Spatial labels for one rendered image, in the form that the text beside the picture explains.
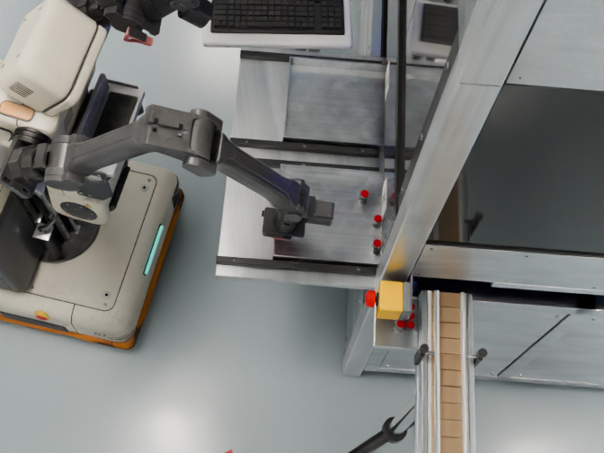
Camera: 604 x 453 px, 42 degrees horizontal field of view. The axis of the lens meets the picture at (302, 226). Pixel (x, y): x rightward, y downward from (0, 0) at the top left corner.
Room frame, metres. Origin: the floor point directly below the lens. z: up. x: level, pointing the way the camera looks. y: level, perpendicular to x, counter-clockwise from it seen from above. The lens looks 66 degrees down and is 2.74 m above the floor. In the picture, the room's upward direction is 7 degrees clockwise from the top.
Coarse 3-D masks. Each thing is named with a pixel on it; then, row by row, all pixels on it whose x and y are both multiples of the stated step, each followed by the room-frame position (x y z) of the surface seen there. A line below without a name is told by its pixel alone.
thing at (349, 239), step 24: (288, 168) 0.98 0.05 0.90; (312, 168) 0.98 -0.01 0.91; (336, 168) 0.99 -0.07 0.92; (312, 192) 0.93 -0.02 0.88; (336, 192) 0.94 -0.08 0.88; (336, 216) 0.87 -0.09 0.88; (360, 216) 0.88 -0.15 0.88; (312, 240) 0.79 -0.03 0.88; (336, 240) 0.80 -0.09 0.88; (360, 240) 0.81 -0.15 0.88; (360, 264) 0.73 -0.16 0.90
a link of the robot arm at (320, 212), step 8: (312, 200) 0.79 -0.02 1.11; (320, 200) 0.80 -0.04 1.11; (312, 208) 0.78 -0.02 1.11; (320, 208) 0.78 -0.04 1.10; (328, 208) 0.78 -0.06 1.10; (288, 216) 0.73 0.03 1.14; (296, 216) 0.73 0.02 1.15; (312, 216) 0.76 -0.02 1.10; (320, 216) 0.77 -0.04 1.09; (328, 216) 0.77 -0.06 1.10; (320, 224) 0.76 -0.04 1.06; (328, 224) 0.76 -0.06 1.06
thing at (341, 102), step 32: (320, 64) 1.32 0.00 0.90; (352, 64) 1.33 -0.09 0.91; (384, 64) 1.33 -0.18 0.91; (288, 96) 1.21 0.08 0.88; (320, 96) 1.23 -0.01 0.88; (352, 96) 1.24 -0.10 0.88; (384, 96) 1.25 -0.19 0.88; (288, 128) 1.11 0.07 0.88; (320, 128) 1.13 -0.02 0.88; (352, 128) 1.14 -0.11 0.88; (384, 128) 1.15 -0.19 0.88
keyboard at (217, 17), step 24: (216, 0) 1.56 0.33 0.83; (240, 0) 1.57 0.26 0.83; (264, 0) 1.58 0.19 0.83; (288, 0) 1.60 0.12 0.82; (312, 0) 1.60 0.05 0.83; (336, 0) 1.61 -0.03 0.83; (216, 24) 1.47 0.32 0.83; (240, 24) 1.48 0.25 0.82; (264, 24) 1.49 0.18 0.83; (288, 24) 1.51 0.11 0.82; (312, 24) 1.51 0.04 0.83; (336, 24) 1.52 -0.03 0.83
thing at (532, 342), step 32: (416, 288) 0.70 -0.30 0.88; (448, 288) 0.71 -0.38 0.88; (480, 288) 0.72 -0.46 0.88; (352, 320) 0.77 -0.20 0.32; (480, 320) 0.69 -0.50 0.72; (512, 320) 0.69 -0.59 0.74; (544, 320) 0.69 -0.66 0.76; (576, 320) 0.69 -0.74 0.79; (384, 352) 0.67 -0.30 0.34; (512, 352) 0.69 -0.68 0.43; (544, 352) 0.70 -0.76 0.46; (576, 352) 0.70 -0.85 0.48; (576, 384) 0.70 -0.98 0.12
